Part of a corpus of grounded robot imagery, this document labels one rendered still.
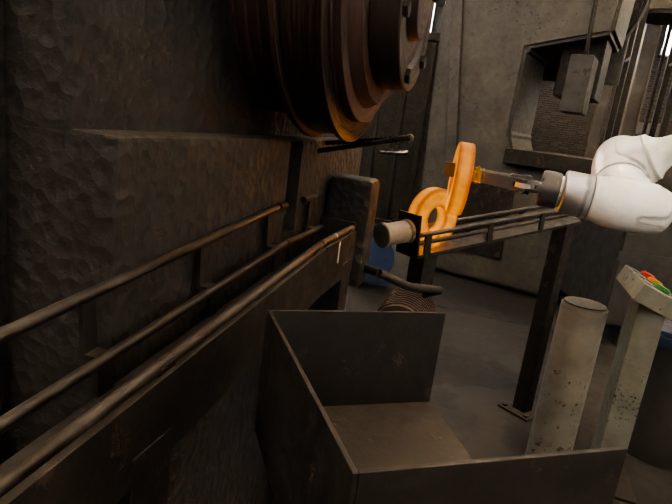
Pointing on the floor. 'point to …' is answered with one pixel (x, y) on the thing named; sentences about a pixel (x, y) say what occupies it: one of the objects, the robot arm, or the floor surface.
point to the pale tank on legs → (654, 14)
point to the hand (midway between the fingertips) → (460, 171)
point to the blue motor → (381, 258)
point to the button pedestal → (631, 367)
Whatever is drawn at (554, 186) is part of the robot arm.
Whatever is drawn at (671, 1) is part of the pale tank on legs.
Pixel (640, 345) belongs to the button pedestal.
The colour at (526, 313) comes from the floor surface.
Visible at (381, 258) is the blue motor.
